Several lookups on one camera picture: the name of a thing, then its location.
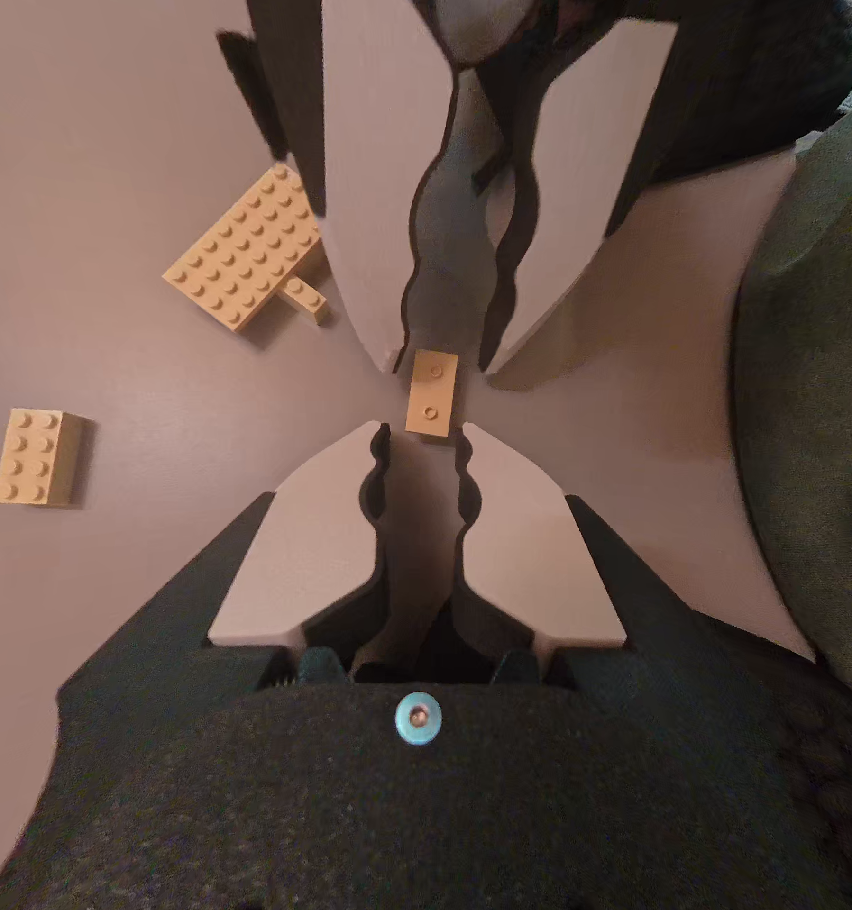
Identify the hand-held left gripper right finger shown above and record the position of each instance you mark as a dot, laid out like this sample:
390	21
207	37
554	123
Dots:
539	554

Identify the tan eight-stud toy brick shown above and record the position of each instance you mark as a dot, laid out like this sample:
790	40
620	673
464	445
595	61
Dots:
34	455

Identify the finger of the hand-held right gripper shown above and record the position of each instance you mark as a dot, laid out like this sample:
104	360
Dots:
582	178
376	142

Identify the person's green sweatshirt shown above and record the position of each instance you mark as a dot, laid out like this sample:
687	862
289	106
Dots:
810	426

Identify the tan two-stud toy plate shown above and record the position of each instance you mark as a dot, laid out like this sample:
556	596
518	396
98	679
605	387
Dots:
431	391

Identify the tan toy plate assembly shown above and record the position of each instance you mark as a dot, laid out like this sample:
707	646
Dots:
248	249

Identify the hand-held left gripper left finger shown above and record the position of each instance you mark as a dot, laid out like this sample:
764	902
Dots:
305	554

